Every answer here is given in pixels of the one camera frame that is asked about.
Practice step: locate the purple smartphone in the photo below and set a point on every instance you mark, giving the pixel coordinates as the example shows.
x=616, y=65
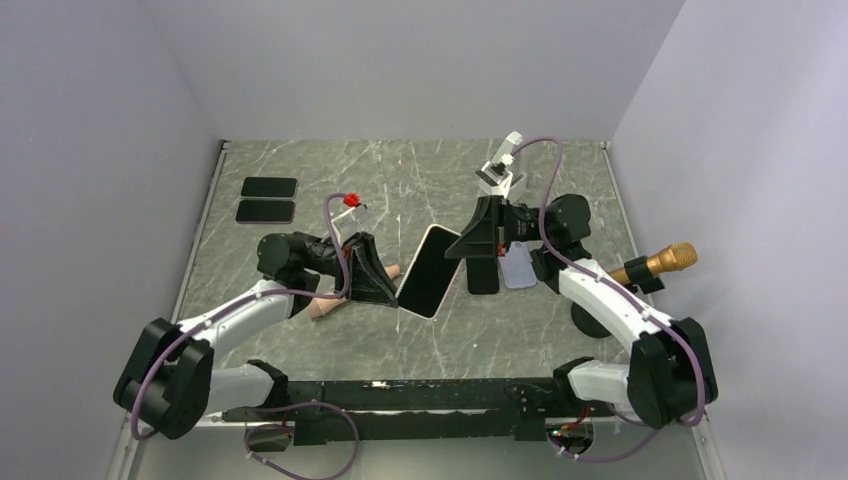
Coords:
x=265, y=211

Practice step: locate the black microphone stand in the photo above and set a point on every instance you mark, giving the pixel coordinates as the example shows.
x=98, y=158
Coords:
x=586, y=323

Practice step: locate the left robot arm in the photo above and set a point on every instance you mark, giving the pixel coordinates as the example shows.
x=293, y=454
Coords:
x=170, y=381

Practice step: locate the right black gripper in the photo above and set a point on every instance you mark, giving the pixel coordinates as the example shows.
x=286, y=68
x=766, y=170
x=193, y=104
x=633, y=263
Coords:
x=489, y=232

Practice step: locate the lavender phone case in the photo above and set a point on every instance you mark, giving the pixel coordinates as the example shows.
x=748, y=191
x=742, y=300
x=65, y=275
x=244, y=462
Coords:
x=516, y=267

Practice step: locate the black base bar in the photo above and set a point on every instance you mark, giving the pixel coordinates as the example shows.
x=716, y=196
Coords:
x=523, y=409

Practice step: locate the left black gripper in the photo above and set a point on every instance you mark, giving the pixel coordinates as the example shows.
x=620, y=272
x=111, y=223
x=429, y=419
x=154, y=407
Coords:
x=368, y=280

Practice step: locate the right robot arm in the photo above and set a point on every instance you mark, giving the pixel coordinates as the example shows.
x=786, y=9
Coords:
x=669, y=377

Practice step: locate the pink microphone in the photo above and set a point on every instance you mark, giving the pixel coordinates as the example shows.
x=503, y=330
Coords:
x=318, y=307

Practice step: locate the black smartphone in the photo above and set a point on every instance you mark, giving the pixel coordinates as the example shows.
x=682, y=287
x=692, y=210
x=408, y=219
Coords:
x=269, y=187

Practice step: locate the gold microphone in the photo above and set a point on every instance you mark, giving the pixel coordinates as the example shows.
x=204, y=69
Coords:
x=647, y=269

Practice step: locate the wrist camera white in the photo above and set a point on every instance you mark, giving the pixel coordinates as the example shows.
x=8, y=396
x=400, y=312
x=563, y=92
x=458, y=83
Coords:
x=505, y=174
x=346, y=224

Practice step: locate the black phone dark case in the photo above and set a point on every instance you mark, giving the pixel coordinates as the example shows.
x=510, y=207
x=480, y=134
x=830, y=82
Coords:
x=482, y=276

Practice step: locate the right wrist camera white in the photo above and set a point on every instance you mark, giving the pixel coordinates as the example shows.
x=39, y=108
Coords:
x=505, y=174

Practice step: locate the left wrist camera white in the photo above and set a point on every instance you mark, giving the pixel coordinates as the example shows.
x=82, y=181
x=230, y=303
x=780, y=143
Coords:
x=346, y=224

